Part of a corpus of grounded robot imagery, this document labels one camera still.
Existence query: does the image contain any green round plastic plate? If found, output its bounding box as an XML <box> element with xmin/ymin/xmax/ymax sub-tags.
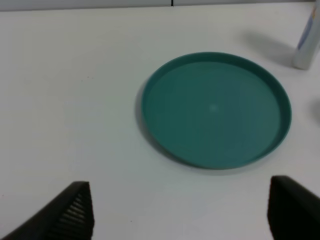
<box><xmin>140</xmin><ymin>52</ymin><xmax>292</xmax><ymax>170</ymax></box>

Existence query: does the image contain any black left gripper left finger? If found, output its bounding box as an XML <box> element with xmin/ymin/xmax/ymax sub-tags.
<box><xmin>3</xmin><ymin>181</ymin><xmax>95</xmax><ymax>240</ymax></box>

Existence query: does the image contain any white blue-capped shampoo bottle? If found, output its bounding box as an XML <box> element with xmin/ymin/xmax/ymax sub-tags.
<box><xmin>292</xmin><ymin>0</ymin><xmax>320</xmax><ymax>70</ymax></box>

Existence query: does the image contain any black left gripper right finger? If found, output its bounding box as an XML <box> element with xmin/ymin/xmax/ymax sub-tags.
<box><xmin>267</xmin><ymin>175</ymin><xmax>320</xmax><ymax>240</ymax></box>

